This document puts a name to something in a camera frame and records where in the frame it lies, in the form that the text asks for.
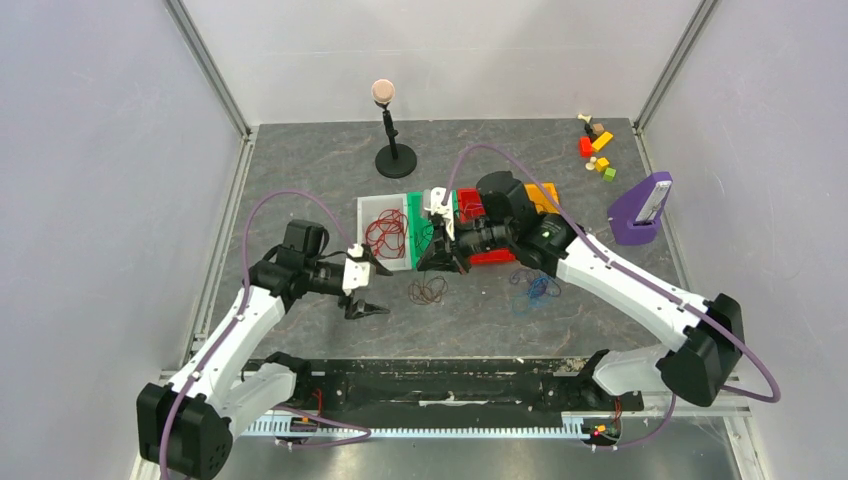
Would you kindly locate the yellow wooden cube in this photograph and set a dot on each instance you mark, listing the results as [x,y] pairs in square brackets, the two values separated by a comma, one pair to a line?
[601,164]

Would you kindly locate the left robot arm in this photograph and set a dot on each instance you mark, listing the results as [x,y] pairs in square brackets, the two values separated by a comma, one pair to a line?
[189,424]

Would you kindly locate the white cable duct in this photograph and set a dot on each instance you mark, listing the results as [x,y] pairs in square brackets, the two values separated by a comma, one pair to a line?
[282,425]

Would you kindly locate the white transparent plastic bin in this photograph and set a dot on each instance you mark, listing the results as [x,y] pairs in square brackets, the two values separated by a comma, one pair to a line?
[382,224]

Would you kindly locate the black microphone stand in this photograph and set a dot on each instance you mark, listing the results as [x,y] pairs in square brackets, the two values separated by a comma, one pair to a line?
[395,160]

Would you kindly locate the orange plastic bin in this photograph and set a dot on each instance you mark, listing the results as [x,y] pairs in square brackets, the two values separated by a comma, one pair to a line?
[543,201]

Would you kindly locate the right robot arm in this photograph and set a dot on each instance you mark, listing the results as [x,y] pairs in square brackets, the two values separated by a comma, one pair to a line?
[693,359]

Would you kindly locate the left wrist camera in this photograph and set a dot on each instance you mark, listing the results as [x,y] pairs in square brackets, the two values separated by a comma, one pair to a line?
[356,270]

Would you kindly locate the red wooden block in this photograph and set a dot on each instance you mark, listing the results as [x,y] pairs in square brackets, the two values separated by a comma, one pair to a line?
[585,147]

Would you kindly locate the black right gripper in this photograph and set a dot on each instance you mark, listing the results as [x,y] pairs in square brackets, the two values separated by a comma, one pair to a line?
[448,244]

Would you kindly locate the purple metronome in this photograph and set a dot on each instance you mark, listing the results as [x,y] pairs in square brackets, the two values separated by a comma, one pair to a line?
[635,217]

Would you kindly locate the yellow wooden bar block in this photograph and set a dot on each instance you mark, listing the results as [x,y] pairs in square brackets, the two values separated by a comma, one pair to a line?
[601,141]

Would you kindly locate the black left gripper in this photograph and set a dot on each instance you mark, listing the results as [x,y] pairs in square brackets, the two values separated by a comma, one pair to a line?
[361,308]

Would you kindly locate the green plastic bin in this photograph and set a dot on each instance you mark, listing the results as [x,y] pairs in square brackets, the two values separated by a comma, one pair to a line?
[420,228]

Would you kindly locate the red plastic bin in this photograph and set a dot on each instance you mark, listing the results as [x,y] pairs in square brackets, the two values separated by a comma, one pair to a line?
[470,207]

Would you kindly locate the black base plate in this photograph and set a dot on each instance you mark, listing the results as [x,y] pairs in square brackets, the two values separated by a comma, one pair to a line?
[474,392]

